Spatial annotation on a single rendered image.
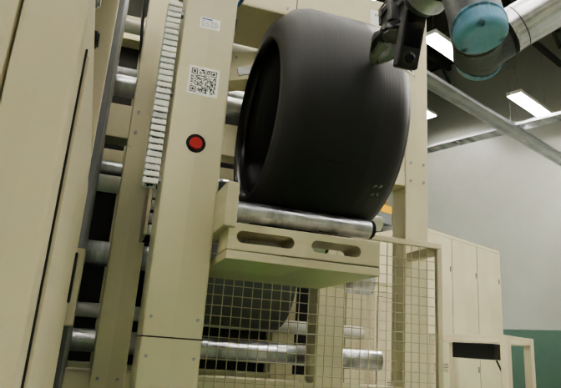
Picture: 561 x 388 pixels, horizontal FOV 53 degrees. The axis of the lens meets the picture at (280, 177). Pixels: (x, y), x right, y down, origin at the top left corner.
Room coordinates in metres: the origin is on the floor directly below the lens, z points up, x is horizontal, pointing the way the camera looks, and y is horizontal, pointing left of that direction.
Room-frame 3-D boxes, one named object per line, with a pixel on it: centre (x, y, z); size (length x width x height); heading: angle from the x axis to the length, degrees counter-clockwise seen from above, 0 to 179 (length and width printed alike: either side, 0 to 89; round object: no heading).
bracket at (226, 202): (1.35, 0.15, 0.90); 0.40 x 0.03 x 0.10; 17
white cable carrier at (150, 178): (1.25, 0.30, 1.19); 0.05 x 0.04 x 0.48; 17
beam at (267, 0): (1.72, -0.05, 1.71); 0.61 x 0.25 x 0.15; 107
